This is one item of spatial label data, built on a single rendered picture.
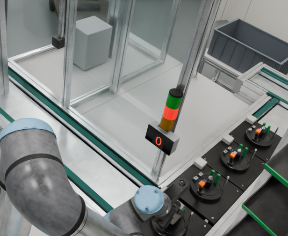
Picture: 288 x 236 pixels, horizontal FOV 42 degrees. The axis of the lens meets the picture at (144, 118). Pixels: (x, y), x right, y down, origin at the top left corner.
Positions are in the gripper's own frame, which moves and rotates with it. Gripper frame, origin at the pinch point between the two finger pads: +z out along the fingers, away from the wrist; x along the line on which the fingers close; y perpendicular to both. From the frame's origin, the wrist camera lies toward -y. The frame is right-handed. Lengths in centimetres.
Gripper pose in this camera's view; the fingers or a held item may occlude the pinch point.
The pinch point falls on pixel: (176, 206)
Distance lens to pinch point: 137.5
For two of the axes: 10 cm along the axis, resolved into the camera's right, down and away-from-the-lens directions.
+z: 2.7, 3.3, 9.1
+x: 7.4, 5.3, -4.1
